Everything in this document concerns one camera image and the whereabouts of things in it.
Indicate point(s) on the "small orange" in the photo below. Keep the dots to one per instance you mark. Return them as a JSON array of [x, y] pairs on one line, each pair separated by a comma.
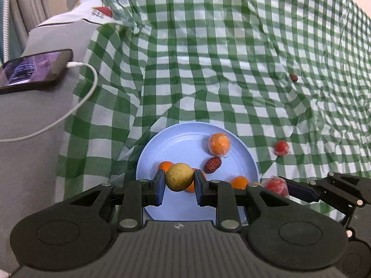
[[165, 166], [190, 189], [240, 182]]

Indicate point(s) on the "grey cushion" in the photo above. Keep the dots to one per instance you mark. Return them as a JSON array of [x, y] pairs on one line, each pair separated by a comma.
[[29, 179]]

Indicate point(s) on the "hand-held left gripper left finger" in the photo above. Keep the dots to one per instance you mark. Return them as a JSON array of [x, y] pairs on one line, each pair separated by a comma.
[[160, 188]]

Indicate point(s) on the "black smartphone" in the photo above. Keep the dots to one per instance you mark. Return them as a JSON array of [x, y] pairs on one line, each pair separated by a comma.
[[32, 69]]

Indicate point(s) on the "plastic-wrapped red fruit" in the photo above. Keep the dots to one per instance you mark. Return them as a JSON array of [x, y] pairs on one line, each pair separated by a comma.
[[281, 148], [275, 186]]

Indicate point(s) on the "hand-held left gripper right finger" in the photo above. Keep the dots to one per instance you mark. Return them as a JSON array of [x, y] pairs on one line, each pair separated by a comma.
[[200, 188]]

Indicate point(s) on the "green checked tablecloth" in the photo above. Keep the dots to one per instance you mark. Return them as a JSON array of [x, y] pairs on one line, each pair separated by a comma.
[[217, 49]]

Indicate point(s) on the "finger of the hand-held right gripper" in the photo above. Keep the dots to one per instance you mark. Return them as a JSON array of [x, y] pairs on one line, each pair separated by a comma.
[[301, 191]]

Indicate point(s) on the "light blue plate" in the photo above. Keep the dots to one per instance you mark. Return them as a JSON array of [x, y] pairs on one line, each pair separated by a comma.
[[179, 144]]

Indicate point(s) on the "grey curtain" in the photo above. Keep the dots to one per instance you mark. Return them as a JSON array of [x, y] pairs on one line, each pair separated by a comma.
[[32, 0]]

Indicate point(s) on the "white printed pillow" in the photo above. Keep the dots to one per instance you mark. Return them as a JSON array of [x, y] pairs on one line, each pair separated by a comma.
[[84, 11]]

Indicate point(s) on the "plastic-wrapped orange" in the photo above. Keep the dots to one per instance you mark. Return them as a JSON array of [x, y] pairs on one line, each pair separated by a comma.
[[219, 144]]

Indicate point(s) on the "red date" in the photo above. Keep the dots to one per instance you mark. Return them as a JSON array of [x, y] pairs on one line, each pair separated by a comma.
[[212, 165], [294, 77]]

